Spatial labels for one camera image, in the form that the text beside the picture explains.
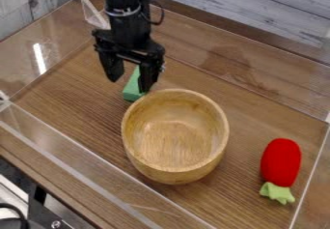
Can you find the black metal table bracket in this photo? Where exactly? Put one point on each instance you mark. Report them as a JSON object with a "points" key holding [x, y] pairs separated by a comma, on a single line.
{"points": [[40, 213]]}

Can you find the red plush strawberry toy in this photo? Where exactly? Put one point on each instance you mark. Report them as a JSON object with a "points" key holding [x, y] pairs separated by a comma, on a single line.
{"points": [[281, 164]]}

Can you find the green rectangular block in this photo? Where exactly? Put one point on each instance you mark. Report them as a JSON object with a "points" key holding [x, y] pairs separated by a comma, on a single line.
{"points": [[132, 93]]}

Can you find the clear acrylic corner bracket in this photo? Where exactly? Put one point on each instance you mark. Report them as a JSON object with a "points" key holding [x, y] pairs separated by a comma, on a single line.
{"points": [[94, 16]]}

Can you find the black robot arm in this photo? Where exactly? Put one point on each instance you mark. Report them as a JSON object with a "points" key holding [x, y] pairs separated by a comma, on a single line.
{"points": [[128, 4]]}

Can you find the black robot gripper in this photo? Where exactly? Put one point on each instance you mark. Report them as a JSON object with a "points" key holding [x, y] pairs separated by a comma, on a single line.
{"points": [[129, 42]]}

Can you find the brown wooden bowl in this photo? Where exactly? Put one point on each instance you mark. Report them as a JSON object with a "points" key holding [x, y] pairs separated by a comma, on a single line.
{"points": [[176, 134]]}

